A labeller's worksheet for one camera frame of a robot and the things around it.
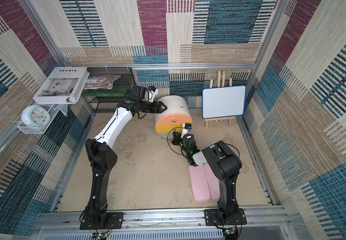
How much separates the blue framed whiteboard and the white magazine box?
0.73 m

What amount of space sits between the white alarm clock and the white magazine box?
51 mm

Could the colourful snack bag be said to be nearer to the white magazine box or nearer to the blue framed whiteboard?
the white magazine box

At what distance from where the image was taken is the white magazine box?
2.34ft

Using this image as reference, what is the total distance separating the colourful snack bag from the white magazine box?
0.12 feet

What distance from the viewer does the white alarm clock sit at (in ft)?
2.07

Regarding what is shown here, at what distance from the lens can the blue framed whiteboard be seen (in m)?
1.01

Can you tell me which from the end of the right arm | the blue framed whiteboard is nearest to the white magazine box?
the end of the right arm
